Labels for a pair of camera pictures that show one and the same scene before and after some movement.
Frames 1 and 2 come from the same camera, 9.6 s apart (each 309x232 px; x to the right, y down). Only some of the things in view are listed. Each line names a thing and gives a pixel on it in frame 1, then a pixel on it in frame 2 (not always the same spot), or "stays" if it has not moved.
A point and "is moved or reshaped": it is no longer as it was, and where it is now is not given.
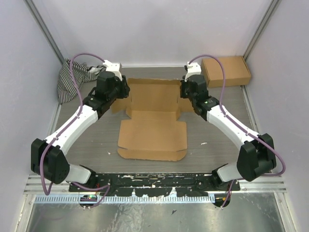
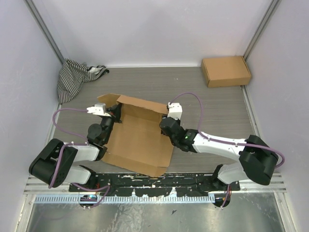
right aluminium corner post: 270,9 stays
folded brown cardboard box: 236,71 stays
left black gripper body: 121,91 → 107,123
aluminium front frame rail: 268,184 stays
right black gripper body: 185,92 → 174,141
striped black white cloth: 82,73 stays
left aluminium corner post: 46,29 stays
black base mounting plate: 157,184 stays
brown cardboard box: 153,133 is moved or reshaped
